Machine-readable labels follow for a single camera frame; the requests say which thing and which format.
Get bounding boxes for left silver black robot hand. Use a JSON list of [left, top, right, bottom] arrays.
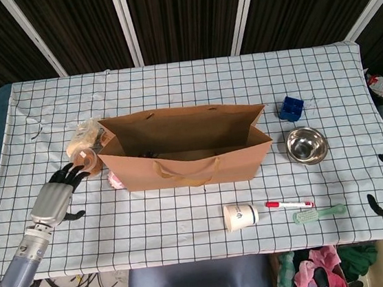
[[24, 161, 96, 232]]

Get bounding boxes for clear jar brown contents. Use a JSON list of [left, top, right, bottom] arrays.
[[70, 145, 105, 180]]

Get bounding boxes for pink round roll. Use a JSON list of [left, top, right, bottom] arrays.
[[106, 169, 125, 191]]

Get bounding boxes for bagged bread pastry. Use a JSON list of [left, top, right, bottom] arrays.
[[63, 116, 106, 158]]

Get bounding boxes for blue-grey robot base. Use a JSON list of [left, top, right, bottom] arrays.
[[122, 253, 274, 287]]

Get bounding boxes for brown paper bag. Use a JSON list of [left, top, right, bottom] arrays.
[[91, 96, 278, 198]]

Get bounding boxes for dark green cloth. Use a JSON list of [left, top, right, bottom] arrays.
[[336, 242, 380, 279]]

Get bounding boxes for small brown snack packet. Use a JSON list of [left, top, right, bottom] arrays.
[[91, 126, 117, 152]]

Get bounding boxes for green scrubbing brush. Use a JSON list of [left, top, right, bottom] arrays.
[[291, 203, 348, 225]]

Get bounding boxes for pink cloth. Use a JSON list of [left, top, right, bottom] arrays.
[[289, 244, 349, 287]]

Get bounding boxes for stainless steel bowl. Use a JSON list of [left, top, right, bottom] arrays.
[[283, 123, 331, 169]]

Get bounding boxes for red-capped white marker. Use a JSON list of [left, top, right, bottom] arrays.
[[265, 196, 315, 213]]

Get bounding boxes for teal green cloth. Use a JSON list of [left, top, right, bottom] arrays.
[[272, 251, 298, 287]]

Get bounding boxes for blue plastic box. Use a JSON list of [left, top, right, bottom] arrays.
[[275, 94, 307, 124]]

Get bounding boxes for white paper cup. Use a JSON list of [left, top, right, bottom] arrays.
[[222, 201, 261, 233]]

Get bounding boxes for black grid white tablecloth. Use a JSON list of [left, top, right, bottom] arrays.
[[0, 37, 383, 286]]

